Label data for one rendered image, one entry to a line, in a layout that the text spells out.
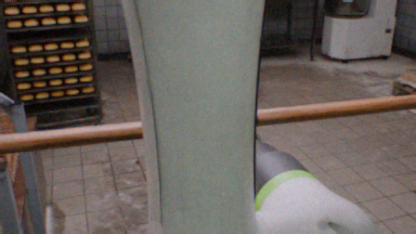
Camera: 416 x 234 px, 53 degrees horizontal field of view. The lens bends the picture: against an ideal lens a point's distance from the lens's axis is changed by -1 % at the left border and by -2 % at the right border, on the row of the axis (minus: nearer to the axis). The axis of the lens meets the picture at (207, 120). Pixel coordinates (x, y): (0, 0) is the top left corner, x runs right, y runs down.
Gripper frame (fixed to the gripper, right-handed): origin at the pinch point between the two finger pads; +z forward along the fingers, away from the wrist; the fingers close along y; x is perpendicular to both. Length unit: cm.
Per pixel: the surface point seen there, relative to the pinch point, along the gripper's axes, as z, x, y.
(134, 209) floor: 151, -2, 117
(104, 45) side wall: 500, 8, 94
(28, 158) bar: 85, -45, 43
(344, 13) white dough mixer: 397, 298, 52
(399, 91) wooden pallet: 268, 286, 111
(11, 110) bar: 85, -48, 24
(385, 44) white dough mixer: 395, 366, 94
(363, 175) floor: 143, 152, 117
